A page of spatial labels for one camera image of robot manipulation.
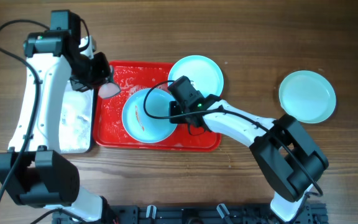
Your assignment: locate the red plastic tray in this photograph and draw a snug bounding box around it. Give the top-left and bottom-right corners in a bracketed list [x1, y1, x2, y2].
[93, 60, 222, 152]

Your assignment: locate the pink sponge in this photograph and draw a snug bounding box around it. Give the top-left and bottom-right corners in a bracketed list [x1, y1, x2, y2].
[98, 83, 121, 99]

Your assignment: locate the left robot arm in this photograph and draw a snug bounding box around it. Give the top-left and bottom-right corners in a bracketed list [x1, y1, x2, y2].
[0, 10, 120, 223]

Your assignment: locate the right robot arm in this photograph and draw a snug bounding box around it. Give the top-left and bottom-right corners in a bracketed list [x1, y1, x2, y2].
[167, 76, 329, 222]

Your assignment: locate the black water tray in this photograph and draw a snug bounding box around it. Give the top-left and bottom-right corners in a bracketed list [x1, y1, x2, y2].
[59, 82, 94, 154]

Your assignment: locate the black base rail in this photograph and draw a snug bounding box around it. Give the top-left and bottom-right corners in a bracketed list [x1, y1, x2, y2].
[52, 202, 329, 224]

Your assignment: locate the light blue plate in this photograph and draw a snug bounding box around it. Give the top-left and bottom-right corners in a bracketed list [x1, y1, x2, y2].
[168, 55, 224, 97]
[278, 70, 337, 124]
[122, 88, 177, 143]

